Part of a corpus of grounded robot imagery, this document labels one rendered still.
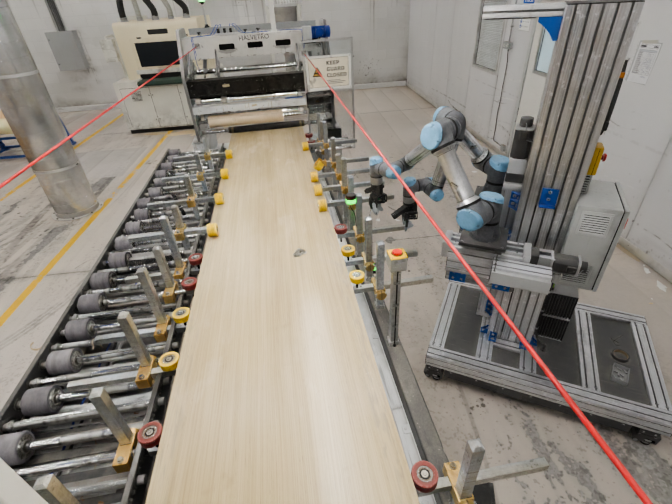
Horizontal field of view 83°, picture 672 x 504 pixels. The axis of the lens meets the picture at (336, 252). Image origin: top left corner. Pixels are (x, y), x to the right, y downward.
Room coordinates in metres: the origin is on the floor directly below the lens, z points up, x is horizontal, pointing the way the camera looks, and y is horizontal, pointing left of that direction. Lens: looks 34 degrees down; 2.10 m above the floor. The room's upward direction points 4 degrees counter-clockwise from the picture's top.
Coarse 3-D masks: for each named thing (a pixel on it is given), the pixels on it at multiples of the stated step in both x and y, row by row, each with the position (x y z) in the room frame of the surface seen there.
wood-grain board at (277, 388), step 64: (256, 192) 2.65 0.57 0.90; (256, 256) 1.78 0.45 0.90; (320, 256) 1.74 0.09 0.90; (192, 320) 1.29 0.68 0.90; (256, 320) 1.26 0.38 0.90; (320, 320) 1.24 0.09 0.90; (192, 384) 0.94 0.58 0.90; (256, 384) 0.92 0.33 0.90; (320, 384) 0.90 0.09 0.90; (192, 448) 0.69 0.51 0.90; (256, 448) 0.67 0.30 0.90; (320, 448) 0.66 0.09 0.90; (384, 448) 0.64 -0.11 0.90
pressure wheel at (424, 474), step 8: (416, 464) 0.59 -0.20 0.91; (424, 464) 0.58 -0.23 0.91; (432, 464) 0.58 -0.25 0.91; (416, 472) 0.56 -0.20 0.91; (424, 472) 0.56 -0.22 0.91; (432, 472) 0.56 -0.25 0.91; (416, 480) 0.54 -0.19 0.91; (424, 480) 0.54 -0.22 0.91; (432, 480) 0.54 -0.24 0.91; (416, 488) 0.53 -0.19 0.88; (424, 488) 0.52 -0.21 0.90; (432, 488) 0.52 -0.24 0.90
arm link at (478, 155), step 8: (440, 112) 2.14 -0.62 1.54; (448, 112) 2.08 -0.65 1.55; (464, 136) 2.14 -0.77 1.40; (472, 136) 2.17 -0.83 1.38; (464, 144) 2.15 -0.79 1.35; (472, 144) 2.15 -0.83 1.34; (472, 152) 2.16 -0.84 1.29; (480, 152) 2.17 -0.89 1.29; (488, 152) 2.18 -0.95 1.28; (472, 160) 2.20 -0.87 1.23; (480, 160) 2.16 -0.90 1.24; (480, 168) 2.17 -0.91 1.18
